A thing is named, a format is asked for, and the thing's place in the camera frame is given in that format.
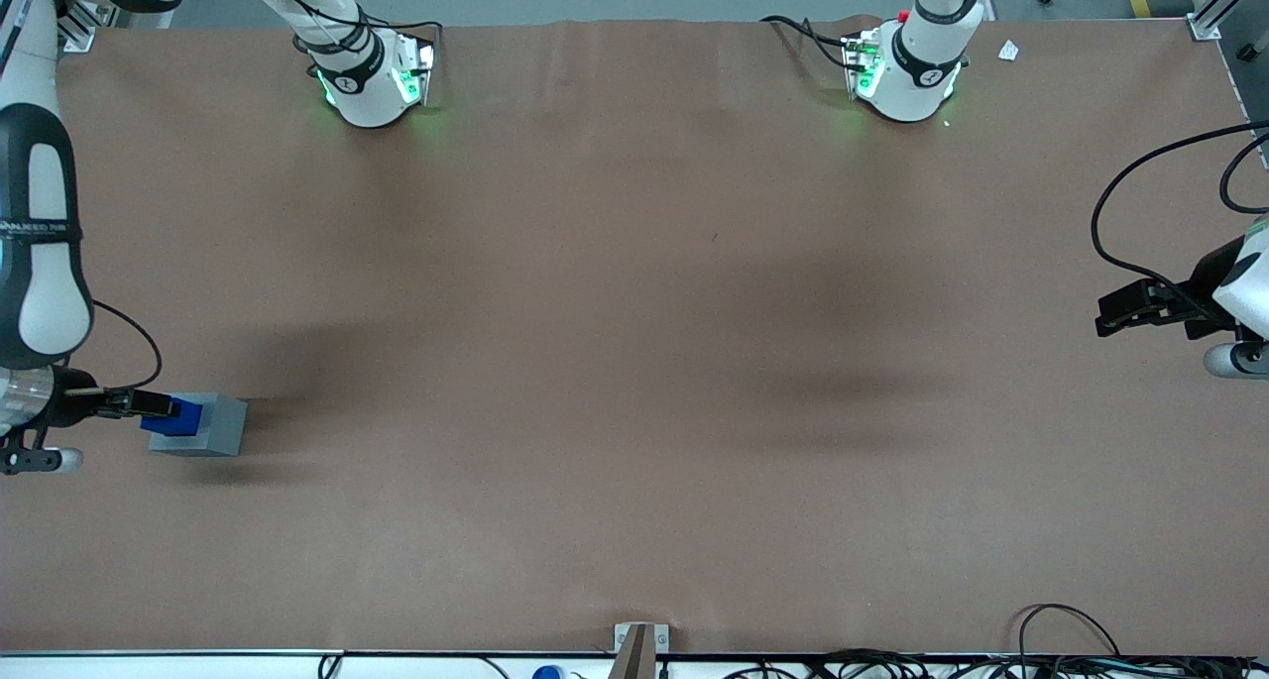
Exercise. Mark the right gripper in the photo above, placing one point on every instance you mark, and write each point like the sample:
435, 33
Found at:
75, 405

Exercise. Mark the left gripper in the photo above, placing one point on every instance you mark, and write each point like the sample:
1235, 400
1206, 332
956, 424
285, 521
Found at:
1206, 281

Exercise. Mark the blue plastic part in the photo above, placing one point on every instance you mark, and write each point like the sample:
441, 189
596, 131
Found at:
183, 419

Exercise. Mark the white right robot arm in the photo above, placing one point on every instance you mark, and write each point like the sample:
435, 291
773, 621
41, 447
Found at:
40, 213

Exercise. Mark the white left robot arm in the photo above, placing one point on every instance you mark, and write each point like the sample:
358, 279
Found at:
907, 89

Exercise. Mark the gray square base block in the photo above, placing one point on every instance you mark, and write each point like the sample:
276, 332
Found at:
223, 429

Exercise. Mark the small white paper tag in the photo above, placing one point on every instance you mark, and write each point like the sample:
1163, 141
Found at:
1008, 51

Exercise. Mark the blue round cap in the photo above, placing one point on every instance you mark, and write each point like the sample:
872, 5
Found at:
547, 673

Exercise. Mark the brown table cover sheet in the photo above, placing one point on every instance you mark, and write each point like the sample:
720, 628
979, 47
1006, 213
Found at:
634, 362

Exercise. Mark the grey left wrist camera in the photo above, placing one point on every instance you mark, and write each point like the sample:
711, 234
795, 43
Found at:
1234, 360

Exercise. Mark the aluminium frame post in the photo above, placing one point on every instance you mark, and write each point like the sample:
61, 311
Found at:
1219, 10
77, 33

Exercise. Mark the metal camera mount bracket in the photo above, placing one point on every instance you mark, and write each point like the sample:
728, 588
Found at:
639, 649

